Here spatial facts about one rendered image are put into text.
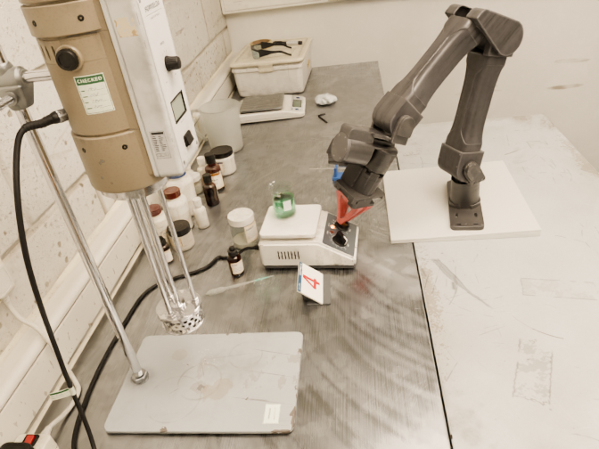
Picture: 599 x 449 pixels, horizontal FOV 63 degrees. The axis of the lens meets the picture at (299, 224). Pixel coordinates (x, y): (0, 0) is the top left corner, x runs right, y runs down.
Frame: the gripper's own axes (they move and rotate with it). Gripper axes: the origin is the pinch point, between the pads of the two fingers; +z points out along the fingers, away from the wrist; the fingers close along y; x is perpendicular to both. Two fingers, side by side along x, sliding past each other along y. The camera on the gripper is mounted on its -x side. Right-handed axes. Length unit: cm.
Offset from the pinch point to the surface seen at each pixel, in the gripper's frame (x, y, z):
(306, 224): -2.1, 8.8, 1.3
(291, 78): -88, -64, 14
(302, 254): 2.1, 11.0, 5.6
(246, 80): -101, -53, 22
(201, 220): -26.4, 13.8, 20.8
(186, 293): 6.7, 42.9, 0.5
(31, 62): -45, 49, -9
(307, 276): 7.2, 13.9, 6.0
